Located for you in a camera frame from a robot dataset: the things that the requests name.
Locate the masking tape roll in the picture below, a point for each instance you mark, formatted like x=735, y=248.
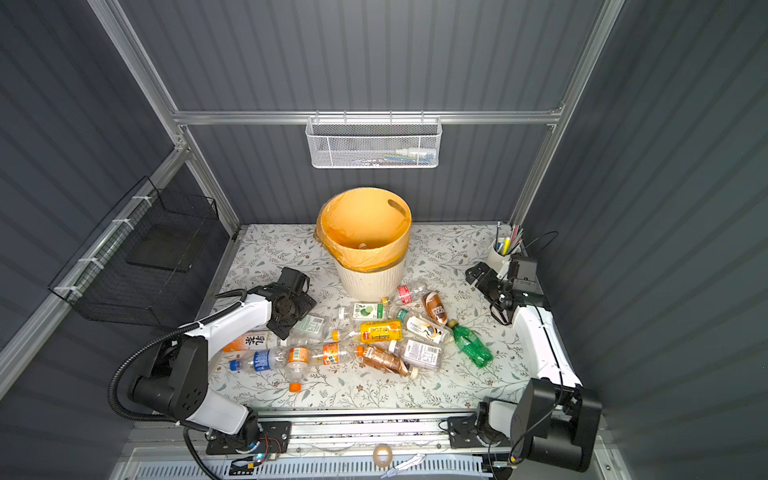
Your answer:
x=382, y=456

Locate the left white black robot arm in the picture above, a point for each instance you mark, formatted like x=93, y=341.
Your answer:
x=175, y=386

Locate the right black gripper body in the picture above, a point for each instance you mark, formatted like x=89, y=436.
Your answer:
x=493, y=286

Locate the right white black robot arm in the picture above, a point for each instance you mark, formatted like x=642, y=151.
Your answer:
x=556, y=420

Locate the floral table mat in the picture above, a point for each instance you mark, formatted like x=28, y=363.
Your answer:
x=439, y=254

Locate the orange label clear bottle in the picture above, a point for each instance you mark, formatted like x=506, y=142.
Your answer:
x=296, y=367

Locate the orange juice bottle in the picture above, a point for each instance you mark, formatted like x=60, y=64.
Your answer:
x=253, y=341

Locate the yellow label bottle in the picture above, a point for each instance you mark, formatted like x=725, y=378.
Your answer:
x=371, y=332

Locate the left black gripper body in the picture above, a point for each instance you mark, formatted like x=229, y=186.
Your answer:
x=301, y=307

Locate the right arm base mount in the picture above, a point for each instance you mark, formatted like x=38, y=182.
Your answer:
x=465, y=433

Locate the white pen holder cup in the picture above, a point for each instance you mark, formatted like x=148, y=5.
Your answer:
x=500, y=255

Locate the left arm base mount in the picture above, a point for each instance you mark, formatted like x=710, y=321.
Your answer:
x=256, y=437

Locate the brown label tea bottle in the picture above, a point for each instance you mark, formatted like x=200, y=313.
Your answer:
x=434, y=308

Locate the cream ribbed waste bin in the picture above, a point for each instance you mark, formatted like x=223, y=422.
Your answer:
x=371, y=286

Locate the orange label crushed bottle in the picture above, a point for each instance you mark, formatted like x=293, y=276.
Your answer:
x=332, y=354

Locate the white label clear bottle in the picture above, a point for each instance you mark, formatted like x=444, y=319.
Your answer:
x=417, y=354

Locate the green label small bottle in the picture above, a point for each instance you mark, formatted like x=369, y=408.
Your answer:
x=360, y=312

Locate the black wire side basket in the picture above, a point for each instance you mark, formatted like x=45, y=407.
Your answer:
x=141, y=271

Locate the white wire wall basket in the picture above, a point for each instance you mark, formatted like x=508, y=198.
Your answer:
x=370, y=143

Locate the green white label bottle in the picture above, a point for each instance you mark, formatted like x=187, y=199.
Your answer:
x=311, y=327

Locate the blue label clear bottle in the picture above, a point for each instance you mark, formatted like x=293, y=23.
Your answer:
x=260, y=361

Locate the green plastic bottle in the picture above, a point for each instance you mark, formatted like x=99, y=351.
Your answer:
x=470, y=344

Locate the white tube in basket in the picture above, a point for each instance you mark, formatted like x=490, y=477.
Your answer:
x=421, y=154

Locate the white label milk-tea bottle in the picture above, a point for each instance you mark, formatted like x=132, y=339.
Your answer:
x=419, y=326

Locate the red label clear bottle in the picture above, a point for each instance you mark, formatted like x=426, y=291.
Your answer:
x=411, y=292

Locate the yellow bin liner bag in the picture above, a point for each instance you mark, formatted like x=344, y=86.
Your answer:
x=365, y=229

